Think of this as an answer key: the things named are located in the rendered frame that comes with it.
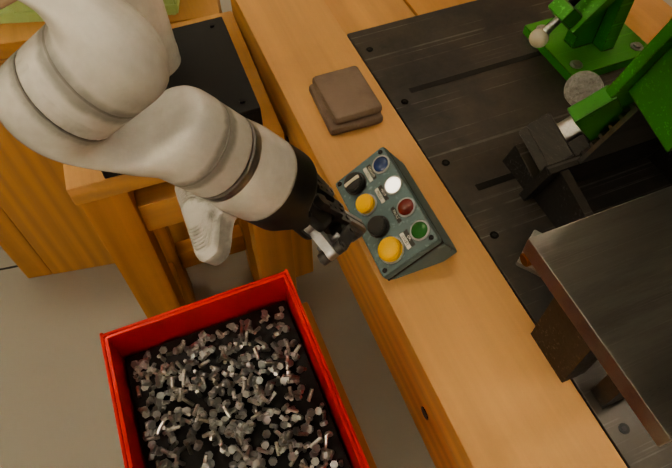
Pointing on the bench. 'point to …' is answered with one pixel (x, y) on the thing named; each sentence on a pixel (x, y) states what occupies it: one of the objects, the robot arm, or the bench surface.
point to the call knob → (353, 182)
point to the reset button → (365, 203)
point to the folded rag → (345, 100)
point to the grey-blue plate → (606, 392)
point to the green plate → (650, 85)
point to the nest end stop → (533, 148)
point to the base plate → (501, 144)
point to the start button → (390, 249)
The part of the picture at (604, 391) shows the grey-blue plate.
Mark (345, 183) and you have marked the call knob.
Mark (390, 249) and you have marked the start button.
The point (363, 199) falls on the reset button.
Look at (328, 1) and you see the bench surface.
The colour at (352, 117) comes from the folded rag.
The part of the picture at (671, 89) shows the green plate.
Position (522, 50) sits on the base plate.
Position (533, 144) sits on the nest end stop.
